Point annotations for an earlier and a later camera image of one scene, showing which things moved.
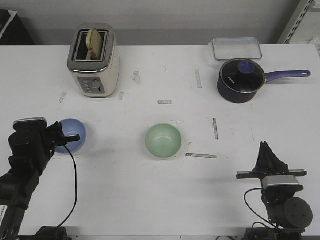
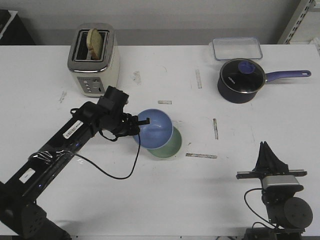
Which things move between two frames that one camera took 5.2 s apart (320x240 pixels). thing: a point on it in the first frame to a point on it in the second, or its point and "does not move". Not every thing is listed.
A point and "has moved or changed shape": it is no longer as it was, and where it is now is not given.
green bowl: [163, 140] does not move
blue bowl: [70, 127] has moved or changed shape
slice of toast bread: [94, 43] does not move
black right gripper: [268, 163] does not move
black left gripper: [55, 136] to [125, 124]
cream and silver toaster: [94, 60] does not move
